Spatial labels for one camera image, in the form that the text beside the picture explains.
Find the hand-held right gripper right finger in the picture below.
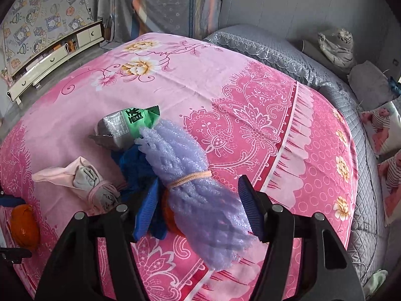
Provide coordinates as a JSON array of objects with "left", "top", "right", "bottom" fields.
[{"left": 237, "top": 175, "right": 365, "bottom": 301}]

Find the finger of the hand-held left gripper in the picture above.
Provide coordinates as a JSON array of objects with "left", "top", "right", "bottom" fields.
[
  {"left": 0, "top": 194, "right": 27, "bottom": 208},
  {"left": 0, "top": 247, "right": 33, "bottom": 264}
]

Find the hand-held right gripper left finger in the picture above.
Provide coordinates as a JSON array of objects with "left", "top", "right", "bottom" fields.
[{"left": 35, "top": 180, "right": 160, "bottom": 301}]

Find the blue plastic bag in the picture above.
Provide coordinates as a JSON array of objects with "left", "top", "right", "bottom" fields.
[{"left": 110, "top": 146, "right": 168, "bottom": 240}]

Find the purple foam net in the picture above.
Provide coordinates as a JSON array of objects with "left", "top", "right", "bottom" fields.
[{"left": 136, "top": 120, "right": 256, "bottom": 272}]

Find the pink grey cloth bundle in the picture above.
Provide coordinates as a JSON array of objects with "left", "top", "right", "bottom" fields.
[{"left": 31, "top": 156, "right": 129, "bottom": 212}]

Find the green silver snack packet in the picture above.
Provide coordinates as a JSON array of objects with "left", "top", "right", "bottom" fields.
[{"left": 88, "top": 105, "right": 161, "bottom": 150}]

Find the grey quilted sofa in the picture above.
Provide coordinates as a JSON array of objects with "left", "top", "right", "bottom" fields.
[{"left": 316, "top": 78, "right": 401, "bottom": 289}]

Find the pink floral tablecloth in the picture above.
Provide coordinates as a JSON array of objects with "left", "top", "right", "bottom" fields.
[{"left": 0, "top": 32, "right": 359, "bottom": 301}]

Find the cream tv cabinet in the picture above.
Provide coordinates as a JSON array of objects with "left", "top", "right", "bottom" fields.
[{"left": 7, "top": 19, "right": 105, "bottom": 104}]

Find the hatted baby print cushion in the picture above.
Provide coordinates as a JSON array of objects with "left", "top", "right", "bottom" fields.
[{"left": 377, "top": 149, "right": 401, "bottom": 226}]

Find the light green cloth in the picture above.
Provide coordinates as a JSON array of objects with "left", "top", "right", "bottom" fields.
[{"left": 365, "top": 270, "right": 389, "bottom": 290}]

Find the grey sofa back cushion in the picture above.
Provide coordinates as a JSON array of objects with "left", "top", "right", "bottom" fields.
[{"left": 348, "top": 61, "right": 397, "bottom": 110}]

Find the white tiger plush toy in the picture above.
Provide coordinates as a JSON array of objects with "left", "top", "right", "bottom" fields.
[{"left": 318, "top": 28, "right": 356, "bottom": 69}]

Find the striped sheet covered wardrobe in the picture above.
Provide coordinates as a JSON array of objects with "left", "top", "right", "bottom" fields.
[{"left": 113, "top": 0, "right": 223, "bottom": 43}]

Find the white hanging cloth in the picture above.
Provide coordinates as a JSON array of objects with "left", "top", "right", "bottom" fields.
[{"left": 93, "top": 0, "right": 116, "bottom": 38}]

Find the cartoon wall poster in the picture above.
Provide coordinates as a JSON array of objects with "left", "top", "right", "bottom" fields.
[{"left": 0, "top": 0, "right": 94, "bottom": 79}]

